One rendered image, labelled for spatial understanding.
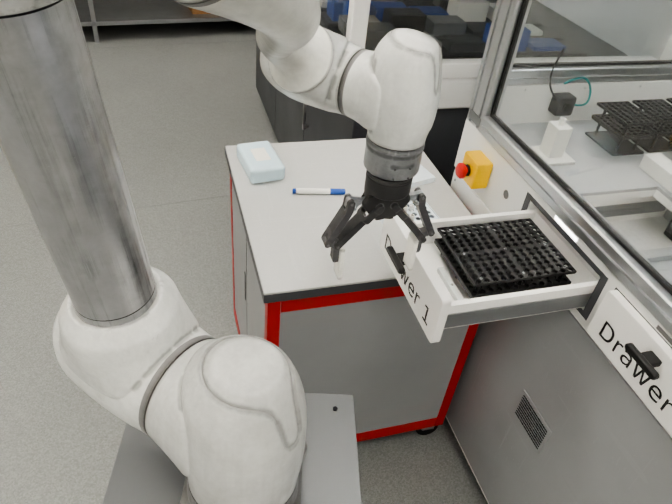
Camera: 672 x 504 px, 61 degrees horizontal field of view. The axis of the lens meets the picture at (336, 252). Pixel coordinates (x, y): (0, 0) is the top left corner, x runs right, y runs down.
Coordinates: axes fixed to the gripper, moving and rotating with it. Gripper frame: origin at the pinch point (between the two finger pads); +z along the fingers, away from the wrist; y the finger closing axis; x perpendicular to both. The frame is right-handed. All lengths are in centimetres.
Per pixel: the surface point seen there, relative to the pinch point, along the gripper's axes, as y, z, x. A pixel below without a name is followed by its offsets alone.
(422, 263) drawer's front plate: 9.0, -0.2, -1.3
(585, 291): 40.9, 4.7, -9.6
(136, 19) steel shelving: -44, 77, 366
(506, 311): 24.1, 6.7, -9.8
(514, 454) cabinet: 42, 60, -11
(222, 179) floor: -8, 92, 175
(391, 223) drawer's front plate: 8.7, 1.7, 13.6
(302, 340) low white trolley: -8.1, 34.4, 14.3
